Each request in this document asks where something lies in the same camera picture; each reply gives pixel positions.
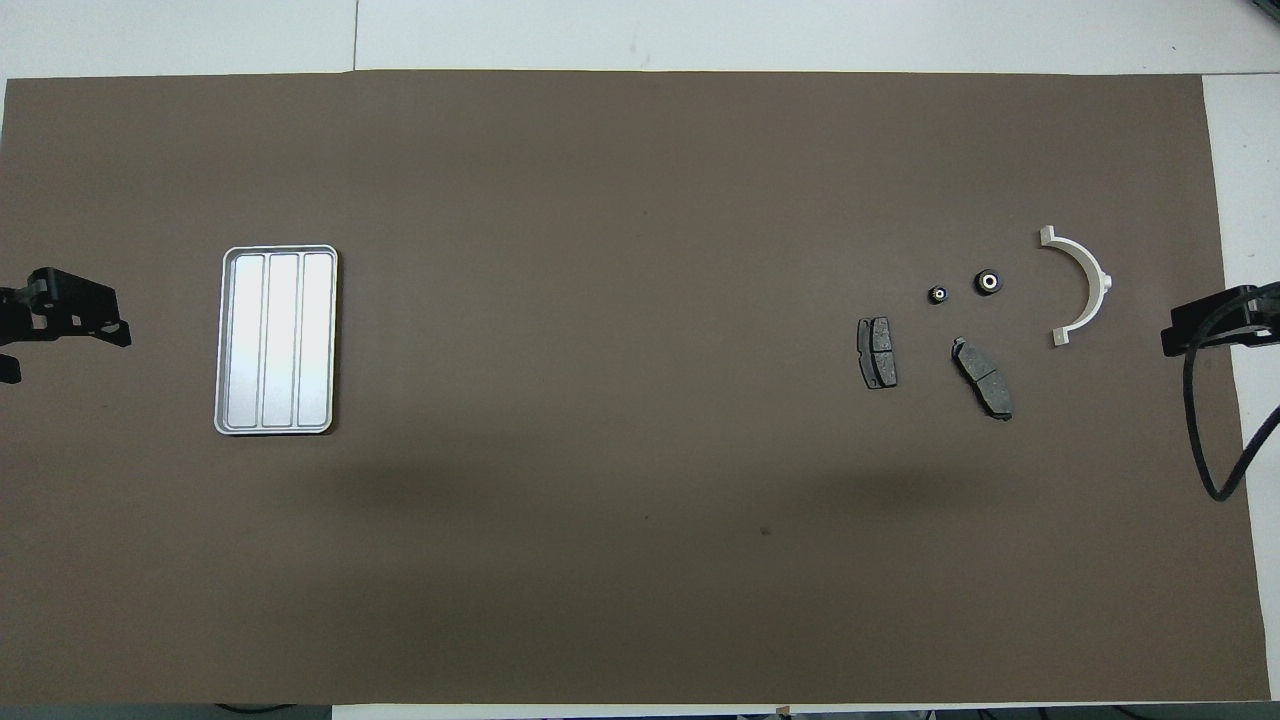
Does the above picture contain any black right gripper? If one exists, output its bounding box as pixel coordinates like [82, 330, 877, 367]
[1161, 283, 1280, 358]

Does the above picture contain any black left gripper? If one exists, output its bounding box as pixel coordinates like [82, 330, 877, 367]
[0, 267, 132, 349]

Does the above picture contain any silver metal tray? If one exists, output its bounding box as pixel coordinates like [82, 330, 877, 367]
[214, 245, 339, 436]

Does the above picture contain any long dark brake pad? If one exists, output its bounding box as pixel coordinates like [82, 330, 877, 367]
[951, 337, 1014, 422]

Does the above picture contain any short dark brake pad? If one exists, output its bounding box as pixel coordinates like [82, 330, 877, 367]
[857, 317, 898, 390]

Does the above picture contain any brown paper table mat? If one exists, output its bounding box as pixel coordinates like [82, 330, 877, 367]
[0, 70, 1271, 706]

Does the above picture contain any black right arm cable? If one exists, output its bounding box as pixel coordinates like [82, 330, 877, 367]
[1183, 283, 1280, 503]

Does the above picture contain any white semicircular bracket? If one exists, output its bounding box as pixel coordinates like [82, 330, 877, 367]
[1039, 226, 1114, 349]

